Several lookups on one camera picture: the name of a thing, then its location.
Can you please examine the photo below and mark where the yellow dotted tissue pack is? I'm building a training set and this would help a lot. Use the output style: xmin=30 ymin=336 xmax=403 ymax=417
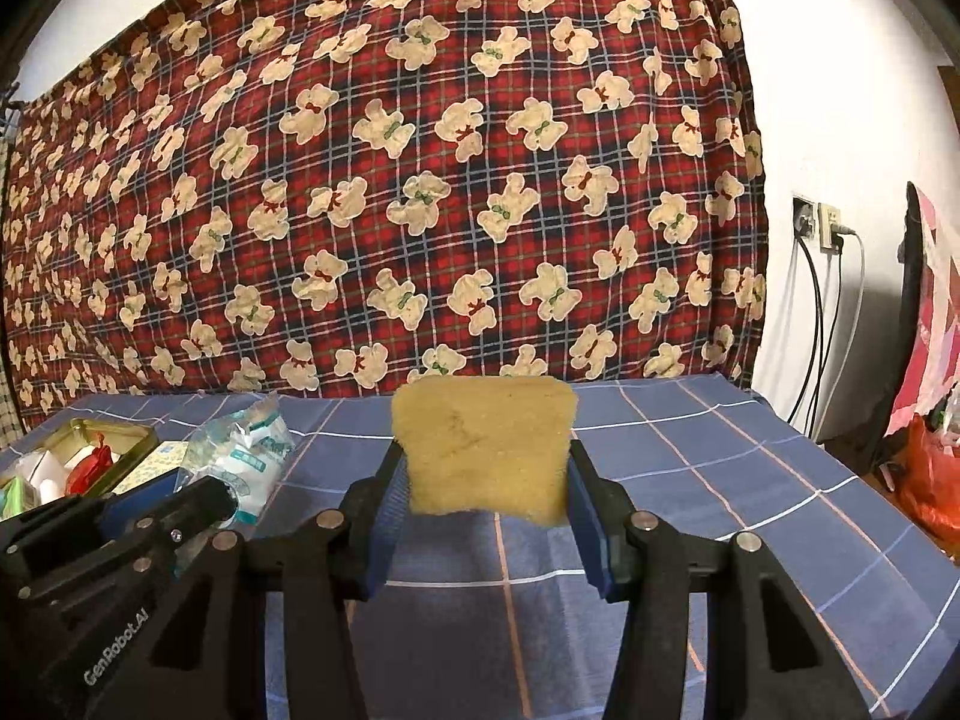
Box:
xmin=112 ymin=441 xmax=192 ymax=496

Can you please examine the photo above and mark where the orange plastic bag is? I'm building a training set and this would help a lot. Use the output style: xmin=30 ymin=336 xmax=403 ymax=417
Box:
xmin=896 ymin=416 xmax=960 ymax=548

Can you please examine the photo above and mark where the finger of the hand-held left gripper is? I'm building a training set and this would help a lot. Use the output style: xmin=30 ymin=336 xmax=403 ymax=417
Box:
xmin=0 ymin=469 xmax=185 ymax=550
xmin=112 ymin=476 xmax=237 ymax=578

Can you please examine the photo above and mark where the black power cable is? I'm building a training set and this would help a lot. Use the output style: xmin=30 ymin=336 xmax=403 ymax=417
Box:
xmin=806 ymin=247 xmax=842 ymax=432
xmin=786 ymin=236 xmax=824 ymax=428

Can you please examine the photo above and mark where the red plaid teddy bear blanket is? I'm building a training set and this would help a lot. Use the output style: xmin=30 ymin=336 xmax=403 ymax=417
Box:
xmin=0 ymin=0 xmax=770 ymax=432

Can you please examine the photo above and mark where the red gold embroidered pouch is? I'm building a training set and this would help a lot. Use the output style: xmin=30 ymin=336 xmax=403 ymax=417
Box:
xmin=67 ymin=444 xmax=113 ymax=496

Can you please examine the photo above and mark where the beige checked cloth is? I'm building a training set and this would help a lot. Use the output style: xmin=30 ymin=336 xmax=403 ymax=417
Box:
xmin=0 ymin=345 xmax=27 ymax=455

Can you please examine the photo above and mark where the blue plaid bedsheet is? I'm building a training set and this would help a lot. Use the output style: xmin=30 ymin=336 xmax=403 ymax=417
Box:
xmin=0 ymin=375 xmax=960 ymax=720

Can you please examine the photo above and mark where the pink patterned board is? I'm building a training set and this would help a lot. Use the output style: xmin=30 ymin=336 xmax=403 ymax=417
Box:
xmin=874 ymin=181 xmax=960 ymax=466

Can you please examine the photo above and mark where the clear plastic bag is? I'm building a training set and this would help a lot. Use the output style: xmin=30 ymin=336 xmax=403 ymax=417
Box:
xmin=180 ymin=394 xmax=297 ymax=530

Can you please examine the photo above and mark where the yellow sponge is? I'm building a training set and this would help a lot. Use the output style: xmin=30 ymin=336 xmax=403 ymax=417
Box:
xmin=391 ymin=379 xmax=580 ymax=527

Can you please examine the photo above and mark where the white green plastic bag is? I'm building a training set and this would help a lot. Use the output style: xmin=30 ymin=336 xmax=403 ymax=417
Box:
xmin=926 ymin=390 xmax=960 ymax=458

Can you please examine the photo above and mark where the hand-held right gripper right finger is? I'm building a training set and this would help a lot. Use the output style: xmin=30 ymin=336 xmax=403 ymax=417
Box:
xmin=565 ymin=439 xmax=875 ymax=720

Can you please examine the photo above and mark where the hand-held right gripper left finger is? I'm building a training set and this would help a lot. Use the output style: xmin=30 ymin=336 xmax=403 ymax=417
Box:
xmin=139 ymin=441 xmax=411 ymax=720

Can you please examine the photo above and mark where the gold metal tin box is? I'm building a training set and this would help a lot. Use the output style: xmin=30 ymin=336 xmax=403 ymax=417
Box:
xmin=0 ymin=420 xmax=160 ymax=522

